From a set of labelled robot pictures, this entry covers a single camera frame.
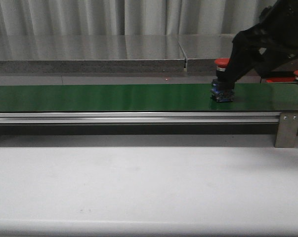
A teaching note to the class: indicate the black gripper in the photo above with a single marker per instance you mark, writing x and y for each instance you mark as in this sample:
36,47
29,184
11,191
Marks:
277,32

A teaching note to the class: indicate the red bin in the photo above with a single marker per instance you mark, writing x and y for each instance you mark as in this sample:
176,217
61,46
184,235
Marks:
291,80

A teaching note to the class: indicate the green conveyor belt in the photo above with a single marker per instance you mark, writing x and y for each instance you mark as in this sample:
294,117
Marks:
145,97

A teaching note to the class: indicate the right grey stone countertop slab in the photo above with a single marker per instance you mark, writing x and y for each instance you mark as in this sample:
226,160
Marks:
200,51

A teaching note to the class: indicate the grey stone countertop slab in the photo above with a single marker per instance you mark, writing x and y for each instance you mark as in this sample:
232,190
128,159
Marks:
200,51
90,54

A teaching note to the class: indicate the left grey stone countertop slab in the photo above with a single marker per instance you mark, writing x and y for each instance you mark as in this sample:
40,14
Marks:
90,54

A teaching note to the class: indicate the grey pleated curtain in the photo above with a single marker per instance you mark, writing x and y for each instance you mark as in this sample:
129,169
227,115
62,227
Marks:
128,17

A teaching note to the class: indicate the steel conveyor support bracket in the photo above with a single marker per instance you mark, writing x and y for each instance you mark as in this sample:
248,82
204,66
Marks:
287,130

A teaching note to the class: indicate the aluminium conveyor side rail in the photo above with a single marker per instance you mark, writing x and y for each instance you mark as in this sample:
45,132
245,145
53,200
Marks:
138,117

